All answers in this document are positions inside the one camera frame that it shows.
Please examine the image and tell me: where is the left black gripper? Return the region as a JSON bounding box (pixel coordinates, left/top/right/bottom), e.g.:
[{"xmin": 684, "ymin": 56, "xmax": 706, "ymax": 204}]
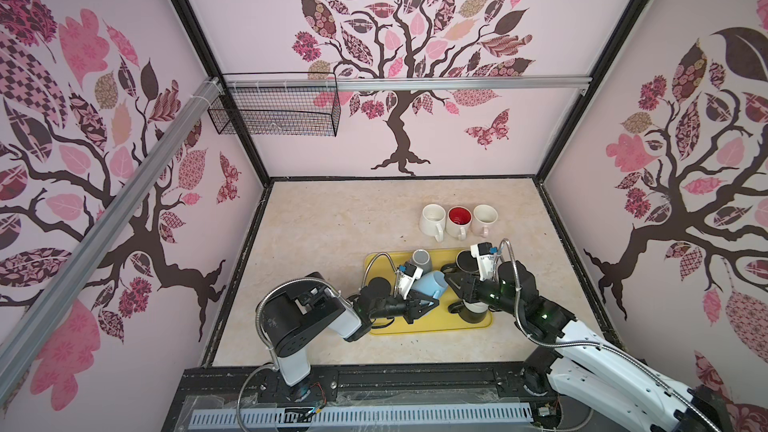
[{"xmin": 370, "ymin": 290, "xmax": 439, "ymax": 325}]

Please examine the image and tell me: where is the light blue mug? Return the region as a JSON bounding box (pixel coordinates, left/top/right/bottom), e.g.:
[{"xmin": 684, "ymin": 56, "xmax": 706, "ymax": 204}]
[{"xmin": 412, "ymin": 270, "xmax": 449, "ymax": 299}]

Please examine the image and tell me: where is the pale pink mug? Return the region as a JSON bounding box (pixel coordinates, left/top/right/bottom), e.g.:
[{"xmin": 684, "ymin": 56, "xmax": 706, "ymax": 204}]
[{"xmin": 471, "ymin": 204, "xmax": 499, "ymax": 238}]

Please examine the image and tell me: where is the white mug red interior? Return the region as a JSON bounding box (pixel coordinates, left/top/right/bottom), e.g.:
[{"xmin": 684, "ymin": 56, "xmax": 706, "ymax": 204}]
[{"xmin": 446, "ymin": 206, "xmax": 473, "ymax": 241}]

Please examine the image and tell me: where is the white ribbed-base mug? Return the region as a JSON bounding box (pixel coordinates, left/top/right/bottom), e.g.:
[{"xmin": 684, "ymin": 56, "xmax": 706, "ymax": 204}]
[{"xmin": 419, "ymin": 204, "xmax": 447, "ymax": 243}]

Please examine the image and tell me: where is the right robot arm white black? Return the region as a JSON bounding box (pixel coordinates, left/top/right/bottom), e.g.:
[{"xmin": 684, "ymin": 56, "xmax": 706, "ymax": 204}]
[{"xmin": 445, "ymin": 261, "xmax": 733, "ymax": 431}]

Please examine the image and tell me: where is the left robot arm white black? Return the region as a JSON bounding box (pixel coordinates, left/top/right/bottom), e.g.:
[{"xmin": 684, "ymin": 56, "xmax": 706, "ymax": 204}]
[{"xmin": 255, "ymin": 273, "xmax": 440, "ymax": 387}]

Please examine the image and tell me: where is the black mug white base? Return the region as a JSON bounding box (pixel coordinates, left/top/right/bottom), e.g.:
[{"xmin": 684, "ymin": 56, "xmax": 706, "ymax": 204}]
[{"xmin": 448, "ymin": 301, "xmax": 489, "ymax": 324}]

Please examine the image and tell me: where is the all black mug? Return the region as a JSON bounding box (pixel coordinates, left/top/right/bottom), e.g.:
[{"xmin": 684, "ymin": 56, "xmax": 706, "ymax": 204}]
[{"xmin": 441, "ymin": 249, "xmax": 479, "ymax": 275}]

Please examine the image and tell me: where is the grey mug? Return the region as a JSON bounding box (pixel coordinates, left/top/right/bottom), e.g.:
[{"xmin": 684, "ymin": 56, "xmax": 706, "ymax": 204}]
[{"xmin": 407, "ymin": 249, "xmax": 433, "ymax": 274}]

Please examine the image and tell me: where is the yellow plastic tray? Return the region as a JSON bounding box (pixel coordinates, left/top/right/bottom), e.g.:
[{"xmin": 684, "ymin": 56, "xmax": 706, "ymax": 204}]
[{"xmin": 364, "ymin": 248, "xmax": 493, "ymax": 336}]

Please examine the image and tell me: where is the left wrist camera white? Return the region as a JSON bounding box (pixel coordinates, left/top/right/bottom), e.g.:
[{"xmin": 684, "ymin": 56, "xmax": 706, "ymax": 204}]
[{"xmin": 395, "ymin": 262, "xmax": 423, "ymax": 298}]

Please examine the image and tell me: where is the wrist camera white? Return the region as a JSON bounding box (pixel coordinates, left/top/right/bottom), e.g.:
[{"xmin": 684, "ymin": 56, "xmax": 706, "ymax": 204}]
[
  {"xmin": 470, "ymin": 242, "xmax": 498, "ymax": 281},
  {"xmin": 395, "ymin": 262, "xmax": 423, "ymax": 298}
]

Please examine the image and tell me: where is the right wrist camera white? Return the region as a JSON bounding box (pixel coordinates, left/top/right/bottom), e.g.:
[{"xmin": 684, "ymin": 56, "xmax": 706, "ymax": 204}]
[{"xmin": 470, "ymin": 242, "xmax": 498, "ymax": 281}]

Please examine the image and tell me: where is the left metal conduit cable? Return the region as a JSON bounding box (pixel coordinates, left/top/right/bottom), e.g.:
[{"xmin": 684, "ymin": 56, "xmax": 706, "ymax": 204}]
[{"xmin": 254, "ymin": 251, "xmax": 400, "ymax": 373}]

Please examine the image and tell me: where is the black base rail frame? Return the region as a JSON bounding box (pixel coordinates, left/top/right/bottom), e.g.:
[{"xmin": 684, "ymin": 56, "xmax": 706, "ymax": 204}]
[{"xmin": 161, "ymin": 359, "xmax": 682, "ymax": 432}]

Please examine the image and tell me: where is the white slotted cable duct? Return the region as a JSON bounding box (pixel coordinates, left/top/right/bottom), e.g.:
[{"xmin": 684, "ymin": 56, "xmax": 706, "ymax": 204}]
[{"xmin": 187, "ymin": 403, "xmax": 533, "ymax": 431}]

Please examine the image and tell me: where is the black wire basket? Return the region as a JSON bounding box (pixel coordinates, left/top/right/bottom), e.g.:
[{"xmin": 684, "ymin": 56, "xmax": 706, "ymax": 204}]
[{"xmin": 208, "ymin": 72, "xmax": 341, "ymax": 137}]

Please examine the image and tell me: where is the back aluminium rail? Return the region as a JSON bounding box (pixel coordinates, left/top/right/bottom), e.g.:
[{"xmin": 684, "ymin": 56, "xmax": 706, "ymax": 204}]
[{"xmin": 225, "ymin": 75, "xmax": 592, "ymax": 92}]

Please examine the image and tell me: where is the aluminium rail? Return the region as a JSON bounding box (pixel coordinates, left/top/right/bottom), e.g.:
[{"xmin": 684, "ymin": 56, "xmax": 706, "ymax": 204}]
[
  {"xmin": 225, "ymin": 75, "xmax": 592, "ymax": 92},
  {"xmin": 1, "ymin": 77, "xmax": 222, "ymax": 400}
]

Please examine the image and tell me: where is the left aluminium rail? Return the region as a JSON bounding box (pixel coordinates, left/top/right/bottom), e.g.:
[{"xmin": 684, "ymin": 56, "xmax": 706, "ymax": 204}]
[{"xmin": 1, "ymin": 77, "xmax": 222, "ymax": 400}]

